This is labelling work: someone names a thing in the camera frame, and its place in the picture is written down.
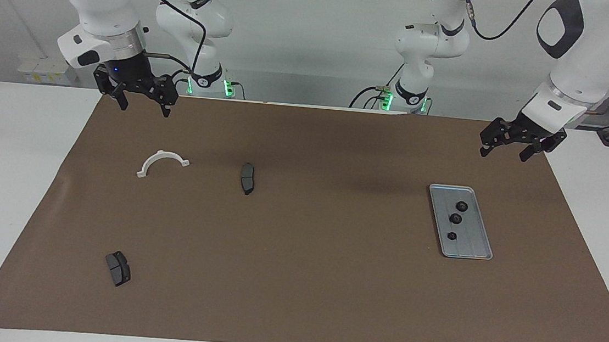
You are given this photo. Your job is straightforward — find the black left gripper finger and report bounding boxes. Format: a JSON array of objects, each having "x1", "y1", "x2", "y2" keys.
[
  {"x1": 519, "y1": 126, "x2": 568, "y2": 166},
  {"x1": 478, "y1": 116, "x2": 520, "y2": 160}
]

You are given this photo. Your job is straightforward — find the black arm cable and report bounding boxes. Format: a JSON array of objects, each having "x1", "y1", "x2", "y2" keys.
[
  {"x1": 116, "y1": 0, "x2": 211, "y2": 77},
  {"x1": 420, "y1": 0, "x2": 609, "y2": 116}
]

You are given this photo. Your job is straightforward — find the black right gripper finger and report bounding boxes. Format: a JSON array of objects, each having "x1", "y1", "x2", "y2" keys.
[
  {"x1": 147, "y1": 74, "x2": 181, "y2": 119},
  {"x1": 91, "y1": 65, "x2": 132, "y2": 111}
]

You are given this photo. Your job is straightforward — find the grey curved brake pad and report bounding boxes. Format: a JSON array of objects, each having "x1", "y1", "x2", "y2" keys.
[{"x1": 238, "y1": 162, "x2": 258, "y2": 196}]

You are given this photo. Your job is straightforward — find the brown table mat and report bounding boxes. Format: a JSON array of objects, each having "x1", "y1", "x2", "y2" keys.
[{"x1": 0, "y1": 79, "x2": 609, "y2": 342}]

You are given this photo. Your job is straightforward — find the black right base cables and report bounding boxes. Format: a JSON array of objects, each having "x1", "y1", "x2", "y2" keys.
[{"x1": 171, "y1": 69, "x2": 247, "y2": 101}]

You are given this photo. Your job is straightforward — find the dark two-piece brake pad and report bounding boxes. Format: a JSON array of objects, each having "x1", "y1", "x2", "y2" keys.
[{"x1": 103, "y1": 250, "x2": 133, "y2": 288}]

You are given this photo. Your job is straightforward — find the black left base cables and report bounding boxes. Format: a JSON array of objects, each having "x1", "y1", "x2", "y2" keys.
[{"x1": 349, "y1": 60, "x2": 405, "y2": 113}]

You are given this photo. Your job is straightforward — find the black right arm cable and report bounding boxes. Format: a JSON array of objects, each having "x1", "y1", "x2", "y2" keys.
[{"x1": 116, "y1": 0, "x2": 211, "y2": 77}]

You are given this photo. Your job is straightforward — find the white semicircular plastic bracket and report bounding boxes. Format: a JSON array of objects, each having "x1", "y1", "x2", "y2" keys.
[{"x1": 136, "y1": 148, "x2": 192, "y2": 183}]

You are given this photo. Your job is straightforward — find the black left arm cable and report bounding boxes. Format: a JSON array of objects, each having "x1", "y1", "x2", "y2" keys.
[{"x1": 420, "y1": 0, "x2": 609, "y2": 116}]

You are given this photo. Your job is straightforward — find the black base cables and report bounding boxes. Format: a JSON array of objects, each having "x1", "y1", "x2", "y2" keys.
[
  {"x1": 171, "y1": 69, "x2": 247, "y2": 101},
  {"x1": 349, "y1": 60, "x2": 405, "y2": 113}
]

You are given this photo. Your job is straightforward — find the silver metal tray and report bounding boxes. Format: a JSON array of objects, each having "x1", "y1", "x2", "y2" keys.
[{"x1": 423, "y1": 183, "x2": 500, "y2": 262}]

